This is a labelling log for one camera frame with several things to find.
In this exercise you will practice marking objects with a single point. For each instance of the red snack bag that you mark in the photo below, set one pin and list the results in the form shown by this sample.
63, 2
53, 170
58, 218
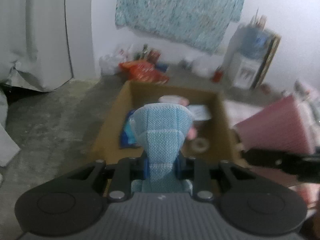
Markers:
143, 71

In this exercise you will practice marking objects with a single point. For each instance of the light blue towel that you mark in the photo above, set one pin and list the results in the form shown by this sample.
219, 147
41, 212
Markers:
161, 129

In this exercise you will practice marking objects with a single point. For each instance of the white water dispenser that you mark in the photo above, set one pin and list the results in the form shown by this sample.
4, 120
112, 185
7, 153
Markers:
242, 71

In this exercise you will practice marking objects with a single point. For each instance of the pink bubble mailer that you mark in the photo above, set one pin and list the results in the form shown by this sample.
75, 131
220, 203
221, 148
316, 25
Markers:
280, 126

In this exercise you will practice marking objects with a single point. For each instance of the tall patterned board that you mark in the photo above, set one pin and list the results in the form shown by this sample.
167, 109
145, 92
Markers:
268, 58

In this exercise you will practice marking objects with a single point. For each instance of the brown cardboard box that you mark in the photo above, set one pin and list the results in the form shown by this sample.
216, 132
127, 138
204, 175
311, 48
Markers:
134, 95

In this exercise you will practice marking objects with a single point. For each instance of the pink bunny plush toy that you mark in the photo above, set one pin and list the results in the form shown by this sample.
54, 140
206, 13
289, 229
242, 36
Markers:
192, 134

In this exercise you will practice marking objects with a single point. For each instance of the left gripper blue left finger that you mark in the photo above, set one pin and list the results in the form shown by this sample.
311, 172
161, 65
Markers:
122, 175

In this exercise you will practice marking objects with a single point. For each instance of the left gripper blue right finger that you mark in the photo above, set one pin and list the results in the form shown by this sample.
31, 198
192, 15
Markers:
196, 171

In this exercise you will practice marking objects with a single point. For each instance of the teal floral wall cloth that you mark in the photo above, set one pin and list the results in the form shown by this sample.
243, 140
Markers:
200, 24

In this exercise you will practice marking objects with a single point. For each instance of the white plastic bag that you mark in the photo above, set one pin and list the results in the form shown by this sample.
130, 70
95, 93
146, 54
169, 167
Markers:
109, 64

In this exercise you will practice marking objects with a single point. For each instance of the white tape roll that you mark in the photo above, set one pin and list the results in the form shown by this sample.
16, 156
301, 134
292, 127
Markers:
200, 145

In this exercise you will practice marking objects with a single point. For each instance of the blue white wet wipes pack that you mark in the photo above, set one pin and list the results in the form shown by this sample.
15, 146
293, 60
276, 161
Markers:
127, 138

